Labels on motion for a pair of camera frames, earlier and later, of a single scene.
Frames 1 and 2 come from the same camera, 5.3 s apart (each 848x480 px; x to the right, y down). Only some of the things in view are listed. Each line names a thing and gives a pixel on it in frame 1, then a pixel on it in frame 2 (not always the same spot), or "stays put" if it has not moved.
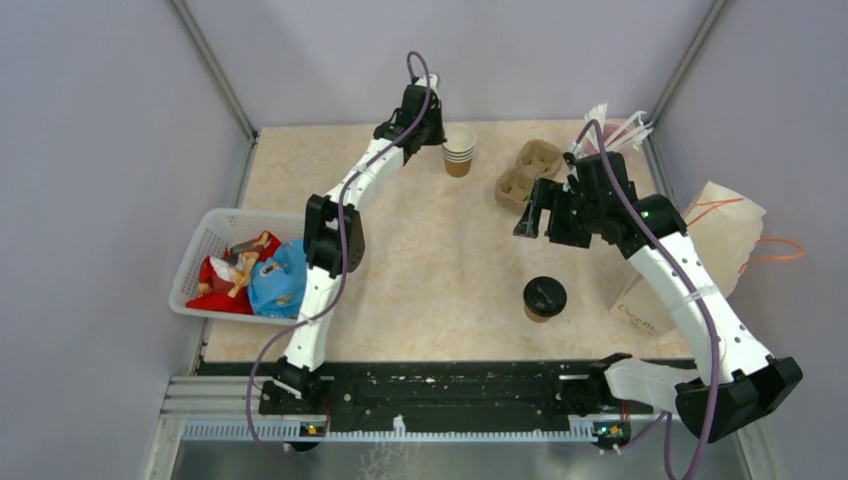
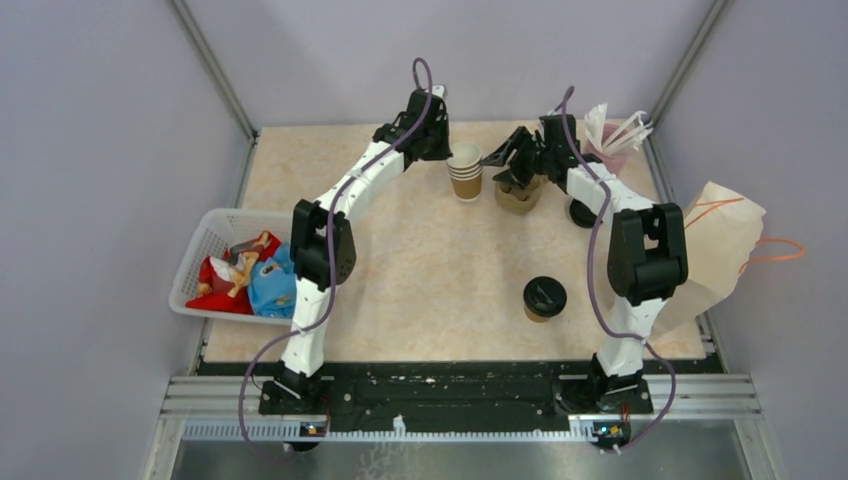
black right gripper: x=551 y=194 -> x=502 y=154
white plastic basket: x=216 y=232 stays put
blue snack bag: x=276 y=286 stays put
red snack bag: x=224 y=279 stays put
